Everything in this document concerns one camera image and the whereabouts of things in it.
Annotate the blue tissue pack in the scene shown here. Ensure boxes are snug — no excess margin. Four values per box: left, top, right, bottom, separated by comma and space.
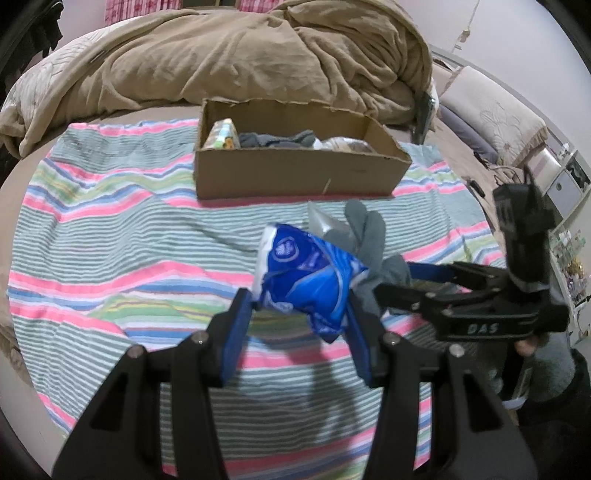
252, 223, 369, 343

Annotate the clear plastic bag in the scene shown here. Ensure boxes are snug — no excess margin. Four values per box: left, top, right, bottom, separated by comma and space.
308, 202, 351, 238

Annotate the grey dotted knit glove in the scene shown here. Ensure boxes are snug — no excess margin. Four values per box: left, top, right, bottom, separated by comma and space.
238, 130, 321, 149

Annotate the bear print tissue pack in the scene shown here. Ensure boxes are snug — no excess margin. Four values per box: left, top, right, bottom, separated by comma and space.
202, 118, 240, 150

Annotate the right gloved hand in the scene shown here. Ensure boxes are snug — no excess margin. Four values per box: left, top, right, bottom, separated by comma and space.
503, 333, 576, 410

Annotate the striped towel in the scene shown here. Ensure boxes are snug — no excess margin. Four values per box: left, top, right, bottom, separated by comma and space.
6, 118, 507, 480

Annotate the beige embroidered pillow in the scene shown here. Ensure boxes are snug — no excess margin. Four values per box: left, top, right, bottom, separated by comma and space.
440, 66, 549, 167

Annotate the cardboard box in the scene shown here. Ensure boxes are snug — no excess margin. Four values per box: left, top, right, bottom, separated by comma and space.
194, 99, 412, 201

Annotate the beige blanket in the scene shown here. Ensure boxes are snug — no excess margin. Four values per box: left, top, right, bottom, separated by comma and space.
1, 1, 433, 158

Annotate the pink curtain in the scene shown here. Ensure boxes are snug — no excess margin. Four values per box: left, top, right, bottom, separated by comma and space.
104, 0, 281, 26

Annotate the pile of black clothes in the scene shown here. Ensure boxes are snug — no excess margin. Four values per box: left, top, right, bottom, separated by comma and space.
0, 0, 64, 101

